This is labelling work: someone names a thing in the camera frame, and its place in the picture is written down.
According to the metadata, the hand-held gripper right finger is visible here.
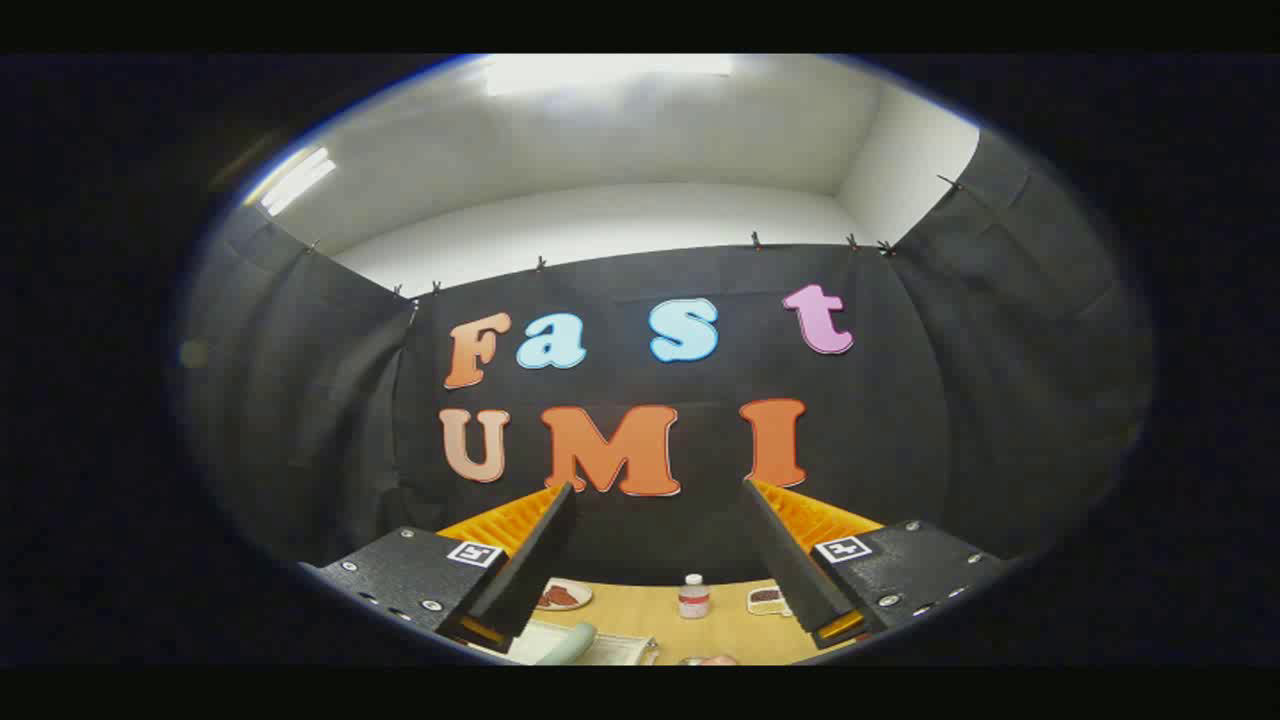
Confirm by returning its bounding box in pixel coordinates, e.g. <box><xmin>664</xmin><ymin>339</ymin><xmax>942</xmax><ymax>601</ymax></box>
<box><xmin>742</xmin><ymin>478</ymin><xmax>1006</xmax><ymax>651</ymax></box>

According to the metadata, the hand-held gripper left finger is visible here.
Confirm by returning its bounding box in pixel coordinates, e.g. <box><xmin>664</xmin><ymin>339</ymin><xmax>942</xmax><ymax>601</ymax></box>
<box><xmin>298</xmin><ymin>482</ymin><xmax>578</xmax><ymax>656</ymax></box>

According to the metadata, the mint green plate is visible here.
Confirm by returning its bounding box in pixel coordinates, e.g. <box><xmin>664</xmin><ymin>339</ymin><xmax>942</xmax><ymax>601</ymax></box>
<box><xmin>535</xmin><ymin>621</ymin><xmax>598</xmax><ymax>666</ymax></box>

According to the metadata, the white wire dish rack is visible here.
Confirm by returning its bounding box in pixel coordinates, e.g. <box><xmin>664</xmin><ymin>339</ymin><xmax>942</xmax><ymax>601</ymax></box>
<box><xmin>470</xmin><ymin>618</ymin><xmax>661</xmax><ymax>667</ymax></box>

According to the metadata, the beige oval plate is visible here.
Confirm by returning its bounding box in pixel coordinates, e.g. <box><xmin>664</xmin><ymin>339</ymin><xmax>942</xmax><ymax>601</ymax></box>
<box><xmin>536</xmin><ymin>578</ymin><xmax>594</xmax><ymax>612</ymax></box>

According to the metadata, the black backdrop cloth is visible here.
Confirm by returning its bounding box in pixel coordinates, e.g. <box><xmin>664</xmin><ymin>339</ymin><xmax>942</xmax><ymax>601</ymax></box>
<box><xmin>180</xmin><ymin>130</ymin><xmax>1151</xmax><ymax>591</ymax></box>

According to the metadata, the ceiling light panel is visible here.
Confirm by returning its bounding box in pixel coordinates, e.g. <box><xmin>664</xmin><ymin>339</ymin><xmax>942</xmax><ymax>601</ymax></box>
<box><xmin>258</xmin><ymin>146</ymin><xmax>338</xmax><ymax>217</ymax></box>

